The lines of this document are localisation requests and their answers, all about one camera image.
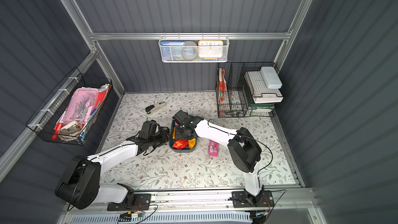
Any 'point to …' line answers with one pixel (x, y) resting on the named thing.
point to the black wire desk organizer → (234, 96)
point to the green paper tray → (260, 105)
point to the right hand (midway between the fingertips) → (180, 133)
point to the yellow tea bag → (192, 143)
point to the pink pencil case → (83, 102)
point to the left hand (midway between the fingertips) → (170, 137)
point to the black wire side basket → (48, 122)
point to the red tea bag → (179, 144)
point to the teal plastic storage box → (172, 137)
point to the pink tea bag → (213, 148)
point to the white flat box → (270, 77)
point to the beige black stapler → (153, 109)
